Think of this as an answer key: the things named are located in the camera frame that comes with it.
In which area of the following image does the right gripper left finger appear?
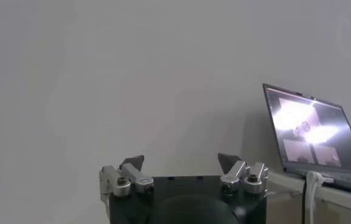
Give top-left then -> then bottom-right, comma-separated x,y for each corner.
99,154 -> 155,202

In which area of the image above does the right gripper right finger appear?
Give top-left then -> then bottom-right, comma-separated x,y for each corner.
217,152 -> 269,195

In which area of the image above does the dark laptop with lit screen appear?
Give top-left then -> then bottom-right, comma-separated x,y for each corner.
262,83 -> 351,198

